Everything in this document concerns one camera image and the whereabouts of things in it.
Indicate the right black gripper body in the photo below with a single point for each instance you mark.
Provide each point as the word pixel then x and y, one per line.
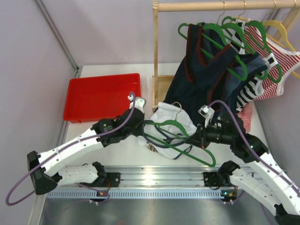
pixel 205 133

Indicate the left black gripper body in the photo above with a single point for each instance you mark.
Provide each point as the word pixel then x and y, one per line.
pixel 139 122

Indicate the white printed tank top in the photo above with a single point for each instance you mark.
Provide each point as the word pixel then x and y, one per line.
pixel 168 126

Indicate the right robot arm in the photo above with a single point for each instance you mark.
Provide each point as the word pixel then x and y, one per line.
pixel 276 192

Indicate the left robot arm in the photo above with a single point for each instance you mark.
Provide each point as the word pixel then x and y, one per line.
pixel 53 168

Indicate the navy maroon-trimmed tank top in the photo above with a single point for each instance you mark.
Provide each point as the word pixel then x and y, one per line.
pixel 202 74

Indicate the green hanger with navy top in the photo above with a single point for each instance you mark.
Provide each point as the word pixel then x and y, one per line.
pixel 217 29

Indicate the black white striped tank top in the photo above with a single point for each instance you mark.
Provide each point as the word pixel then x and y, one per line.
pixel 238 93

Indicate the red white striped tank top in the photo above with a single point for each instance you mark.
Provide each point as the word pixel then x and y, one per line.
pixel 280 62

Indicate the green hanger with blue top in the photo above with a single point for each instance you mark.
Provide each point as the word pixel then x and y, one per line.
pixel 233 27

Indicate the green hanger with striped top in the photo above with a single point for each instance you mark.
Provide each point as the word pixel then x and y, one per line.
pixel 262 31

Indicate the yellow hanger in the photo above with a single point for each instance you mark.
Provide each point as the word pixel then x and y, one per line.
pixel 282 40

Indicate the red plastic tray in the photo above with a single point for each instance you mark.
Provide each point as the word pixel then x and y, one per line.
pixel 93 98

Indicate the wooden clothes rack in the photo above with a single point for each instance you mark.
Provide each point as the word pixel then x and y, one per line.
pixel 160 83

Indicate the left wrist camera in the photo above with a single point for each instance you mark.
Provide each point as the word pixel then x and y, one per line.
pixel 139 102

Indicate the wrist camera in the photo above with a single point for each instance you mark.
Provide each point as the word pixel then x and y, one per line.
pixel 139 102
pixel 208 113

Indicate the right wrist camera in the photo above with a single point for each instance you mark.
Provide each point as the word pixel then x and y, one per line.
pixel 208 113

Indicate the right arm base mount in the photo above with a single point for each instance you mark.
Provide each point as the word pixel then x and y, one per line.
pixel 216 180

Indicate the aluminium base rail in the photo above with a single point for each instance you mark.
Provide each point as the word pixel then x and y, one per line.
pixel 154 183

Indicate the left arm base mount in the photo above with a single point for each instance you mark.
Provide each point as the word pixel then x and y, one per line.
pixel 111 179

